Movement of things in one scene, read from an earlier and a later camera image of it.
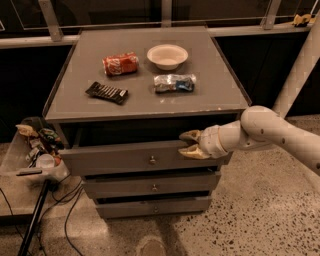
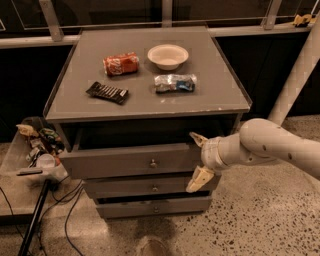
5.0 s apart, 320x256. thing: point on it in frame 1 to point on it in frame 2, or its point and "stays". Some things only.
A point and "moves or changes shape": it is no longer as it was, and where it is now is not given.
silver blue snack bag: (174, 83) stays
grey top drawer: (117, 156) moves or changes shape
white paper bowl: (167, 57) stays
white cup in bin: (45, 161) stays
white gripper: (210, 141) to (209, 154)
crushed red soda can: (121, 63) stays
